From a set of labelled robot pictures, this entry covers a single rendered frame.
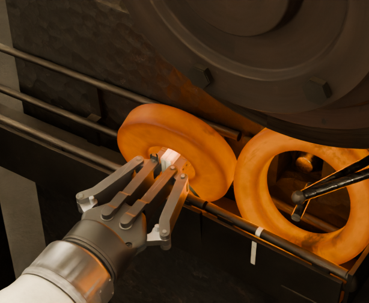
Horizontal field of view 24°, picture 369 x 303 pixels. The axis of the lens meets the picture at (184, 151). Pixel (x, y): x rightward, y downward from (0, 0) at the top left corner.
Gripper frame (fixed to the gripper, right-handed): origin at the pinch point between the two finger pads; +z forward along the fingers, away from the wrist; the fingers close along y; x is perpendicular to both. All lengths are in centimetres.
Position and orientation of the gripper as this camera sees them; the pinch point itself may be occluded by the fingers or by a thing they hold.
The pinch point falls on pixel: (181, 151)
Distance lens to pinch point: 107.2
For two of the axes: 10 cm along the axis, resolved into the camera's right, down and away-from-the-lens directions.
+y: 8.5, 3.4, -4.0
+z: 5.2, -6.2, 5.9
